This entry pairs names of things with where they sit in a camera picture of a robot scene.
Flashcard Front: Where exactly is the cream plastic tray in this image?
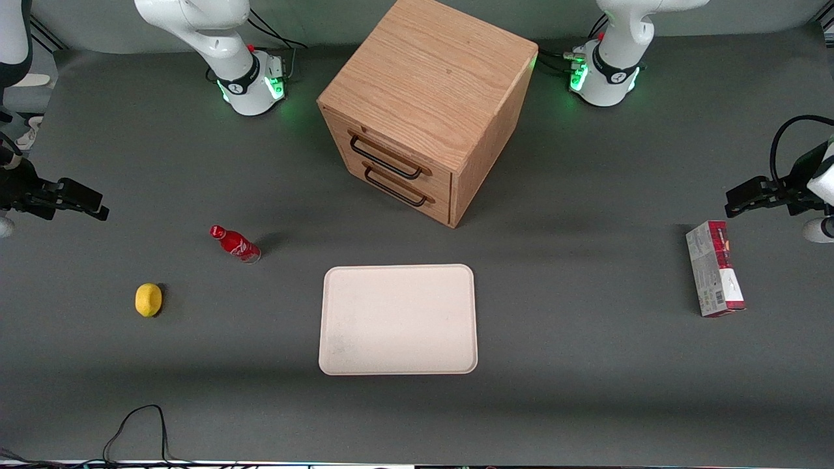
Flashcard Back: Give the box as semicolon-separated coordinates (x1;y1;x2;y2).
318;264;478;376

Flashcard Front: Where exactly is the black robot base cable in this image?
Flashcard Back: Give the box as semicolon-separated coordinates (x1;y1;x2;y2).
537;13;611;76
246;8;308;82

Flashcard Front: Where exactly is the oak wooden drawer cabinet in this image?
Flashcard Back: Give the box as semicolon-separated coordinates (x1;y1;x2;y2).
317;0;539;229

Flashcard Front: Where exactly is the thin dark cable bundle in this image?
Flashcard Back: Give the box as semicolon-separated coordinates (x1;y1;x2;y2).
0;448;63;467

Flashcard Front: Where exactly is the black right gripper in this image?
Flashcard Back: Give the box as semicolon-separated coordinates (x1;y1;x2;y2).
0;156;109;222

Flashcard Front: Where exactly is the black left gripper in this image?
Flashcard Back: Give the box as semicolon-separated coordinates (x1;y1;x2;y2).
725;145;833;219

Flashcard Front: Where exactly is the black looped table cable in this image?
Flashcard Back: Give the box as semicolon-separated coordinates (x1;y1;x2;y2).
101;405;190;467

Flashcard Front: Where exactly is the grey red carton box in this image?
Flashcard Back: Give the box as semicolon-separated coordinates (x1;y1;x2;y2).
685;220;747;318

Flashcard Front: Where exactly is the red cola bottle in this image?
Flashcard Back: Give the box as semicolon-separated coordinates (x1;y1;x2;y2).
209;225;262;264

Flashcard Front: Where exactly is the yellow lemon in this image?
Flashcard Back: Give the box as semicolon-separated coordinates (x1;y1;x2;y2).
135;283;163;318

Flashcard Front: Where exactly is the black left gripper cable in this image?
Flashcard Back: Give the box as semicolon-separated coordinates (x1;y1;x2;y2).
770;115;834;186

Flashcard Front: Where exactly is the small white object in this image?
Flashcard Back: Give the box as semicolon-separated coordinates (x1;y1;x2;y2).
16;116;44;149

